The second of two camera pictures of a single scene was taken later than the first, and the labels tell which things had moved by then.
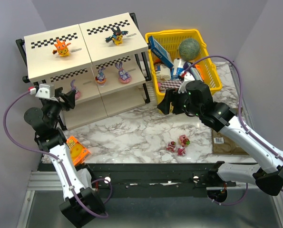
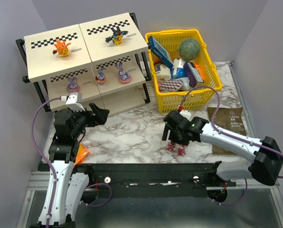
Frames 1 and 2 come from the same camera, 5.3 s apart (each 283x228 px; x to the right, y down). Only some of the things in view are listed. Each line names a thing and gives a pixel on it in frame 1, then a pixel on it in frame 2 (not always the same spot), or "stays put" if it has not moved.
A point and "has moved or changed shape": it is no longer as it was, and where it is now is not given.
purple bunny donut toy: x=124 y=77 stays put
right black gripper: x=175 y=104 -> x=170 y=128
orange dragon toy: x=62 y=49 stays put
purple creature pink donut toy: x=77 y=94 has moved or changed shape
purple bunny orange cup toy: x=101 y=78 stays put
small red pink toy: x=181 y=151 stays put
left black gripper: x=61 y=98 -> x=93 y=116
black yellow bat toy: x=117 y=37 stays put
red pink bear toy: x=171 y=146 stays put
